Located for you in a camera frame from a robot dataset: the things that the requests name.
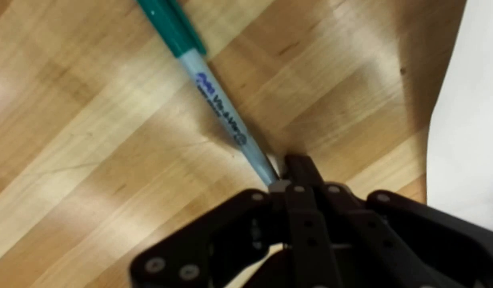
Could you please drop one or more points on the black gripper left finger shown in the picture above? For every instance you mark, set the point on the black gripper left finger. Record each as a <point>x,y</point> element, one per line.
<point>215,240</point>

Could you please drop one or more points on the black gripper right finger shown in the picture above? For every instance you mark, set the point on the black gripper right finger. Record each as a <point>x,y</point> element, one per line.
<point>407,244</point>

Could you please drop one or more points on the white paper sheet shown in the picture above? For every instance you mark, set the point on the white paper sheet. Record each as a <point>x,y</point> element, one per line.
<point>471,116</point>

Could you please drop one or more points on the green capped white marker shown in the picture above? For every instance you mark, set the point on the green capped white marker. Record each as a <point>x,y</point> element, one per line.
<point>215,96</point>

